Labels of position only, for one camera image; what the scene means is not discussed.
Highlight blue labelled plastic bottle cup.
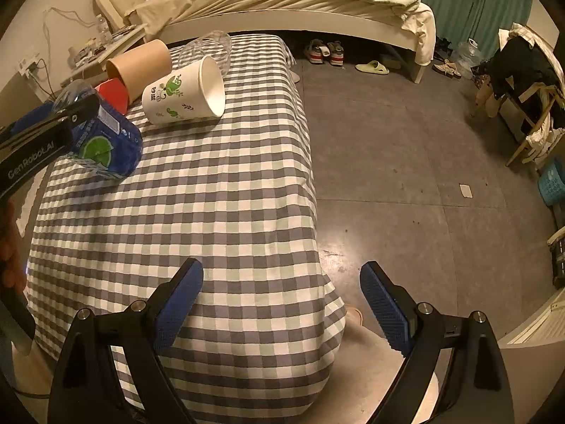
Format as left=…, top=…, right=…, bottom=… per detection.
left=53, top=79, right=143, bottom=180

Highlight pink paper cup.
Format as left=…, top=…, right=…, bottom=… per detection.
left=95, top=78, right=129, bottom=115

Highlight brown kraft paper cup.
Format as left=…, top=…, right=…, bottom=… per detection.
left=106, top=39, right=172, bottom=104

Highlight white paper cup green print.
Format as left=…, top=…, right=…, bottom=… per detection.
left=142, top=55, right=226, bottom=124

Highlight clear plastic cup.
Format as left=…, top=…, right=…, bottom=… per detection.
left=178, top=31, right=232, bottom=78

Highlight person's left hand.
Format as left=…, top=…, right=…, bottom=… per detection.
left=0, top=200, right=27, bottom=294

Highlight white bedside table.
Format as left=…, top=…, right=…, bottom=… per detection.
left=60, top=24, right=145, bottom=88

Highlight white paper scrap on floor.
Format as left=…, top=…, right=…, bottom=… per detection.
left=459, top=184, right=473, bottom=199

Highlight grey checkered tablecloth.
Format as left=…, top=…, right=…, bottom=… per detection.
left=27, top=34, right=346, bottom=423

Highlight teal plastic basket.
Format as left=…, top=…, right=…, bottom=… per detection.
left=537, top=158, right=565, bottom=207

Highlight left sneaker under bed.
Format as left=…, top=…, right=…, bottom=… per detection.
left=304, top=39, right=331, bottom=64

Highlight sneaker under bed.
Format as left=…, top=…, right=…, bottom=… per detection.
left=304, top=39, right=331, bottom=64
left=327, top=40, right=345, bottom=67

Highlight right sneaker under bed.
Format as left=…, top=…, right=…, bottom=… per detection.
left=327, top=40, right=345, bottom=67

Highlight wooden chair with clothes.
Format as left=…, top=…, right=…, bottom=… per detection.
left=471, top=22, right=564, bottom=167

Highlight beige shoes by curtain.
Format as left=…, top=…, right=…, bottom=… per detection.
left=432, top=59, right=462, bottom=80

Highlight green slipper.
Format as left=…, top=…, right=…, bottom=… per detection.
left=355, top=60, right=390, bottom=76

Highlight large clear water jug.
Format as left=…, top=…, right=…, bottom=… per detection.
left=455, top=37, right=483, bottom=71

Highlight white wall power strip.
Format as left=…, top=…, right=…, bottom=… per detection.
left=17, top=53, right=40, bottom=78

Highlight white bed frame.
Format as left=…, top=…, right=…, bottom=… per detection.
left=95, top=0, right=436, bottom=82

